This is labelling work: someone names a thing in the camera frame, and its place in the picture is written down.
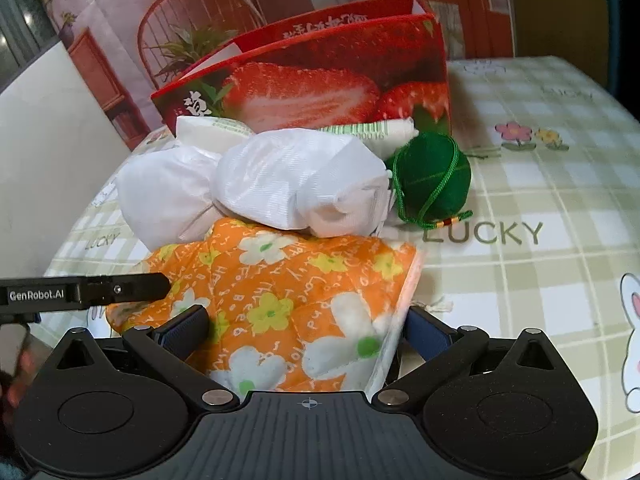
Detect wall poster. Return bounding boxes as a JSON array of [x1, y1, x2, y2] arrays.
[[27, 0, 518, 152]]

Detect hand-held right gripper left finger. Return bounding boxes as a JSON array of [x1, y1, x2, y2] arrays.
[[54, 304, 241, 412]]

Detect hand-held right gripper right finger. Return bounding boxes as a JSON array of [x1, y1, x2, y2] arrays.
[[376, 305, 569, 412]]

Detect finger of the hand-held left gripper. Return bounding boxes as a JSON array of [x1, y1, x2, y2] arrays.
[[80, 272, 172, 307]]

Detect white packet with green print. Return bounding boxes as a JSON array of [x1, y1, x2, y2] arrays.
[[175, 116, 421, 159]]

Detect person's left hand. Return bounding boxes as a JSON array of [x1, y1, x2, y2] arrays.
[[0, 322, 35, 411]]

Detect green round pouch with cord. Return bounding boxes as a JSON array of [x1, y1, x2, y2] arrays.
[[391, 131, 474, 232]]

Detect green checked tablecloth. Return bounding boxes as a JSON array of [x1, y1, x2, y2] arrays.
[[44, 55, 640, 480]]

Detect window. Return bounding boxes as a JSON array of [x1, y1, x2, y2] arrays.
[[0, 0, 57, 92]]

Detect red strawberry print box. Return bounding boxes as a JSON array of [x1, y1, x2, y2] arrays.
[[150, 0, 452, 136]]

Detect white cloth bundle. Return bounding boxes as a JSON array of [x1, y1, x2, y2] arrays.
[[115, 127, 393, 252]]

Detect orange floral cloth pouch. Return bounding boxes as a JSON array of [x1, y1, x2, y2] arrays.
[[105, 217, 426, 406]]

